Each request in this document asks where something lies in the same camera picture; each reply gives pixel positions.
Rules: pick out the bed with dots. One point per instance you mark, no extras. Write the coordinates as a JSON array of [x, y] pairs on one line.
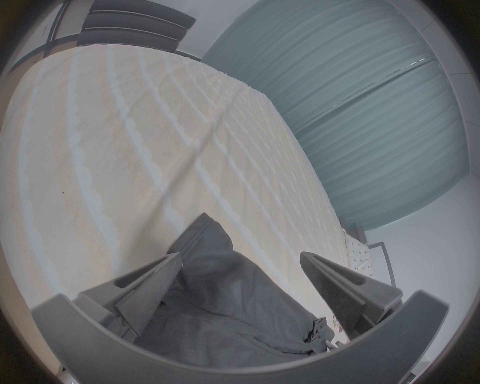
[[112, 150]]

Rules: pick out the grey bedside table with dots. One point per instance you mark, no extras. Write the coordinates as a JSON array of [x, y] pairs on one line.
[[352, 228]]

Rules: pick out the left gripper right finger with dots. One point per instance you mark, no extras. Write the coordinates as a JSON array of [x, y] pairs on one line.
[[337, 292]]

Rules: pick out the white printed pillow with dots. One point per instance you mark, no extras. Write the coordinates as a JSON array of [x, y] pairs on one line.
[[358, 255]]

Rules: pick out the black shorts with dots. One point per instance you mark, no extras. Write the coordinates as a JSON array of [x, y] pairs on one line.
[[225, 318]]

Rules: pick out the blue-green curtain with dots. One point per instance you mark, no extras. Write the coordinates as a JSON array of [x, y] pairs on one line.
[[356, 112]]

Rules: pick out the white printed garment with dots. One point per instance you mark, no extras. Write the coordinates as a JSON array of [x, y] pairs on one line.
[[337, 336]]

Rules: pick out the black chest of drawers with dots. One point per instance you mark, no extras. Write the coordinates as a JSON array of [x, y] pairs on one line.
[[131, 28]]

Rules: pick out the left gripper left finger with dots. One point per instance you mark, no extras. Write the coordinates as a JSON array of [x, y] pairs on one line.
[[146, 292]]

